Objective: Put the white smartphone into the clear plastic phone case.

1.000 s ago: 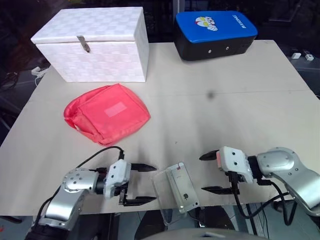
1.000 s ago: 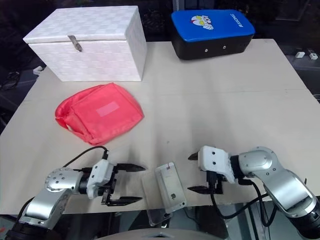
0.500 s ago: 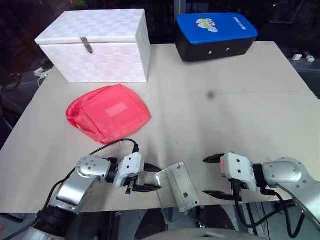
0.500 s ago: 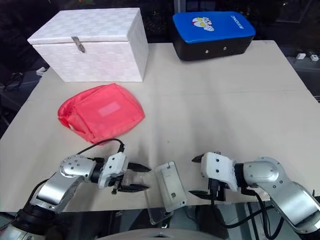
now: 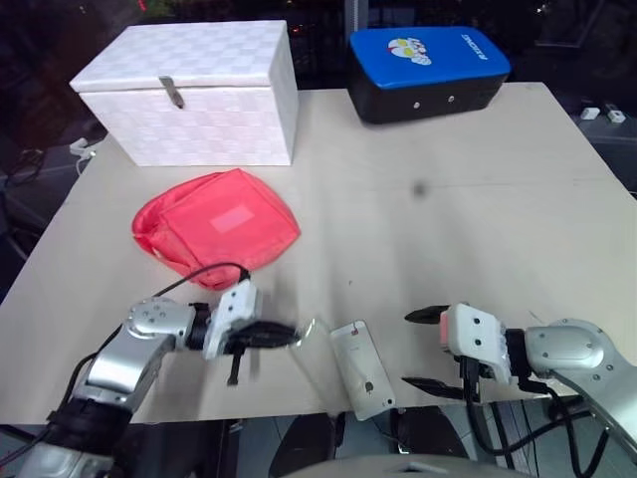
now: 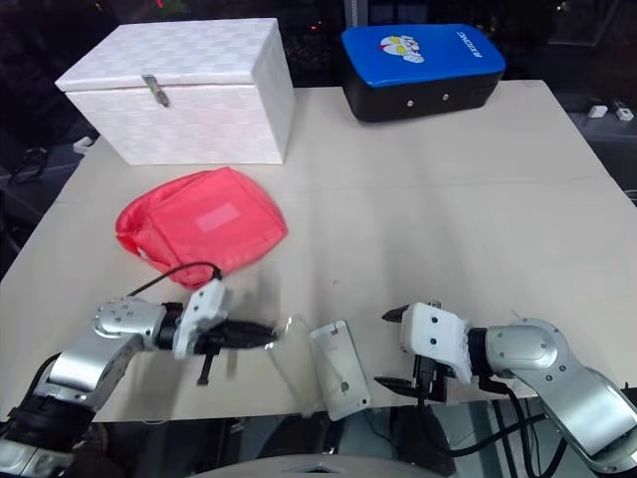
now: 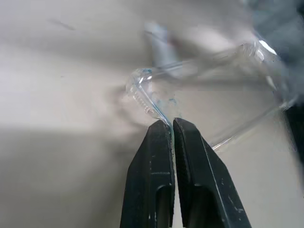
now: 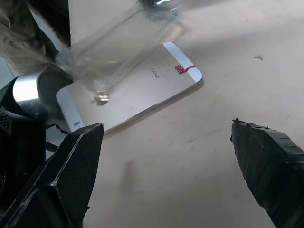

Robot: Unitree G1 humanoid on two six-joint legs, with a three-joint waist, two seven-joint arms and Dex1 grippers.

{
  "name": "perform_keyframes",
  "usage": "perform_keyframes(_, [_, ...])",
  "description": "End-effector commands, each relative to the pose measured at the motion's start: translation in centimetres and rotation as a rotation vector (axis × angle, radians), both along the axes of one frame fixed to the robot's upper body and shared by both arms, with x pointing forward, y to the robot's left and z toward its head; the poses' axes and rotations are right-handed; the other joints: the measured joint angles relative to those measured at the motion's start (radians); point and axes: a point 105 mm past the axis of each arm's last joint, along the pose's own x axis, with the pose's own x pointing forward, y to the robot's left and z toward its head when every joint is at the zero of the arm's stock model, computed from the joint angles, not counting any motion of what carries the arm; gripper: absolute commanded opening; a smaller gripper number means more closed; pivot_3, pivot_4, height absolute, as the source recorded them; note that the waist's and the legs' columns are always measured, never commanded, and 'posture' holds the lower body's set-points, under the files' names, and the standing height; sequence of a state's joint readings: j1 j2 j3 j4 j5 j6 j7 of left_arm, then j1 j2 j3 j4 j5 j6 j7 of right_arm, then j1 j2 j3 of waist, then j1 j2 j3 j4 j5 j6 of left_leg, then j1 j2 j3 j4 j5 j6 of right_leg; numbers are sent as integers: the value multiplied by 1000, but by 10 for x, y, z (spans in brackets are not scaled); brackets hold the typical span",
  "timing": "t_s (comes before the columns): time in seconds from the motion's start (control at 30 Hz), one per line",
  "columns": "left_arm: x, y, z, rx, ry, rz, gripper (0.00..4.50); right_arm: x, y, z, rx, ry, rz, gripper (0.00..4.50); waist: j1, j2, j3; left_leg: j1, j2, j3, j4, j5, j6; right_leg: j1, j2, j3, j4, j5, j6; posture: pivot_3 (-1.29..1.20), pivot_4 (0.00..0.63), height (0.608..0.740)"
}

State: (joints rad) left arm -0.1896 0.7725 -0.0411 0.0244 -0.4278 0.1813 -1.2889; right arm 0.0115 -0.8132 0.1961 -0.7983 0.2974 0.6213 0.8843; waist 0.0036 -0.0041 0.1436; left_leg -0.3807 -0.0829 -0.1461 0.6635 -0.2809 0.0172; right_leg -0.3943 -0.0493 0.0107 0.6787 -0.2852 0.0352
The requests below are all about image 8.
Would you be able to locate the silver and black robot body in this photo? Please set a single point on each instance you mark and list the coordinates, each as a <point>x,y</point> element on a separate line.
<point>23,92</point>

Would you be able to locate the brown fuzzy fabric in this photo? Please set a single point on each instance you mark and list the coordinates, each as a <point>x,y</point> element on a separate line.
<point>21,35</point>

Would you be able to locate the white smartphone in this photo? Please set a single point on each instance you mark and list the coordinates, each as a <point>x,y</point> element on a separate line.
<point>147,95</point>

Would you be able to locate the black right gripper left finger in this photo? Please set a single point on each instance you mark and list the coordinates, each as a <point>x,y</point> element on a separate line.
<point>69,171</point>

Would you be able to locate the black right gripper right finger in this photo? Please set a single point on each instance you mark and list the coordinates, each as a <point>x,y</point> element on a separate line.
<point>268,166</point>

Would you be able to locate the clear plastic bottle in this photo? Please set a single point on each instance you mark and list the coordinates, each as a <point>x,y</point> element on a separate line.
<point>107,54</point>

